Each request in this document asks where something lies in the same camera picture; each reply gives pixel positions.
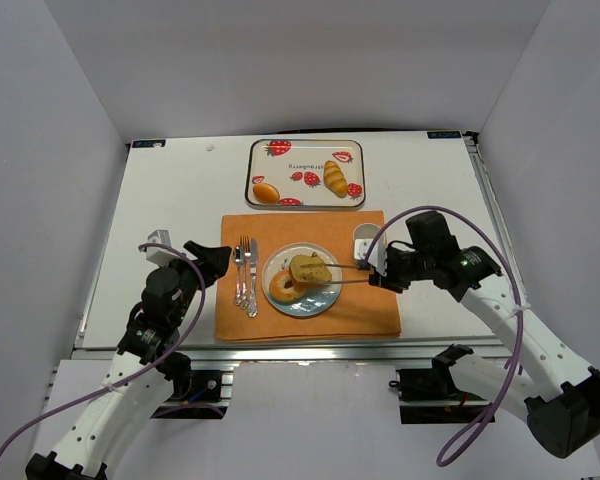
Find yellow mug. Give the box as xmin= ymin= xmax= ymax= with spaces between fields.
xmin=353 ymin=223 xmax=381 ymax=241

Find silver knife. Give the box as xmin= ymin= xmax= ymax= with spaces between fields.
xmin=247 ymin=238 xmax=258 ymax=318

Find ceramic plate with plant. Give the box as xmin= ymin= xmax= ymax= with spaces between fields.
xmin=261 ymin=242 xmax=342 ymax=318

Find silver fork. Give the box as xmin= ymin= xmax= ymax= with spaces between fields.
xmin=239 ymin=235 xmax=251 ymax=310

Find metal tongs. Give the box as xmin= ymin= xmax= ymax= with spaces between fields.
xmin=301 ymin=262 xmax=372 ymax=286

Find long croissant bread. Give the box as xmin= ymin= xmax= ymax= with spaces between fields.
xmin=323 ymin=160 xmax=348 ymax=198

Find bagel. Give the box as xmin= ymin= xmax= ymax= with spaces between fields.
xmin=269 ymin=270 xmax=306 ymax=303

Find silver spoon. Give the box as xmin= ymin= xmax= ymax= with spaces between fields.
xmin=233 ymin=245 xmax=243 ymax=306

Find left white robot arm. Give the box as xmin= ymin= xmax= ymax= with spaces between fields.
xmin=25 ymin=241 xmax=232 ymax=479

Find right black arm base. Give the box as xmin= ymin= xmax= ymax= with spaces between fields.
xmin=388 ymin=368 xmax=488 ymax=425

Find toast bread slice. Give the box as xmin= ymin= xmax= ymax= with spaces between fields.
xmin=289 ymin=252 xmax=333 ymax=288

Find round bun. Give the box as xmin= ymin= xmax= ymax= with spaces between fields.
xmin=252 ymin=183 xmax=280 ymax=204

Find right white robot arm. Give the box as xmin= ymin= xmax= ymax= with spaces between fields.
xmin=360 ymin=206 xmax=600 ymax=467

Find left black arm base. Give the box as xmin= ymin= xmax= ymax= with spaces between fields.
xmin=153 ymin=368 xmax=233 ymax=420

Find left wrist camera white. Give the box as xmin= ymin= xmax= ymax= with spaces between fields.
xmin=140 ymin=229 xmax=177 ymax=267

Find strawberry pattern tray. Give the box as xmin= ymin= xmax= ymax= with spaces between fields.
xmin=244 ymin=138 xmax=366 ymax=210

